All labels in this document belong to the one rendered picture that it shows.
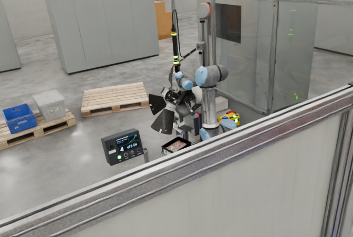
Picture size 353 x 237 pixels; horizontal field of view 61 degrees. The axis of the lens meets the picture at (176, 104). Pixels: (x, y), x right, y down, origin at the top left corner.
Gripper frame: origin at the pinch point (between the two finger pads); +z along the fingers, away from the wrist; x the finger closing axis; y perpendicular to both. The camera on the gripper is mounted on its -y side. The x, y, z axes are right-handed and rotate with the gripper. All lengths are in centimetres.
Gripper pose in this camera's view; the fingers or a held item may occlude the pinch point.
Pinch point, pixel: (189, 109)
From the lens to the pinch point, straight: 259.1
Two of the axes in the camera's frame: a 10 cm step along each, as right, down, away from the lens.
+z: 3.3, 7.8, 5.4
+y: 8.0, -5.3, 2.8
